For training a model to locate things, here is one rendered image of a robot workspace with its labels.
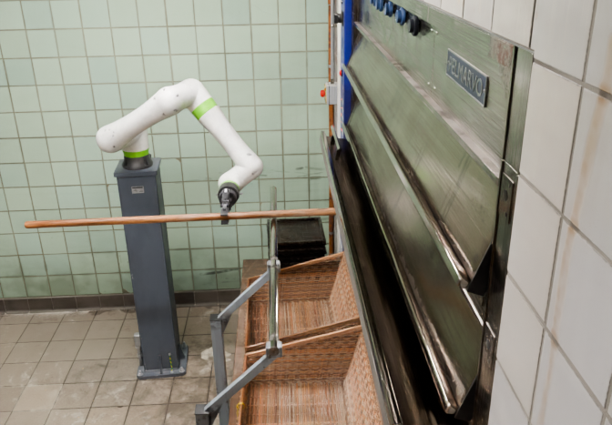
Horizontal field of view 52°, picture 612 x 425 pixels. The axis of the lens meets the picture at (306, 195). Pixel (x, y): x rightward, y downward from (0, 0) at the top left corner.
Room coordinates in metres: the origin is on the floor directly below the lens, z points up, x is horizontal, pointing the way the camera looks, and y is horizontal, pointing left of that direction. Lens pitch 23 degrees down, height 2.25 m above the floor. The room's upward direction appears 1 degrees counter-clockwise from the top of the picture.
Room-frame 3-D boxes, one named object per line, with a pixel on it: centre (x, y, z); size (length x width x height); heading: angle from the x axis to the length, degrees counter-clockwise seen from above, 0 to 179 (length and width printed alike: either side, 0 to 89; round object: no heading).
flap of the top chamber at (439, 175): (1.76, -0.26, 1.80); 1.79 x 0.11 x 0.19; 2
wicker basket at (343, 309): (2.33, 0.04, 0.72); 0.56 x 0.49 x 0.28; 3
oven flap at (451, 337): (1.76, -0.26, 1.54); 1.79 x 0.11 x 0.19; 2
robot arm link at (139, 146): (2.90, 0.84, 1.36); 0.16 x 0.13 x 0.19; 156
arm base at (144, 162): (2.96, 0.84, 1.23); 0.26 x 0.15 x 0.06; 6
